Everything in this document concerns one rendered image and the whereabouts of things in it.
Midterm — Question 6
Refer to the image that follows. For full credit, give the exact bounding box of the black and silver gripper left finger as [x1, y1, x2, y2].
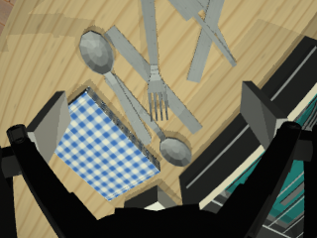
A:
[0, 90, 117, 238]

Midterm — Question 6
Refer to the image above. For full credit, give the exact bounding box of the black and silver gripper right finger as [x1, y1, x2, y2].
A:
[193, 80, 317, 238]

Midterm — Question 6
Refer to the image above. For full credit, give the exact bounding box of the blue and white checkered towel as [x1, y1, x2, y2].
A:
[54, 86, 160, 201]

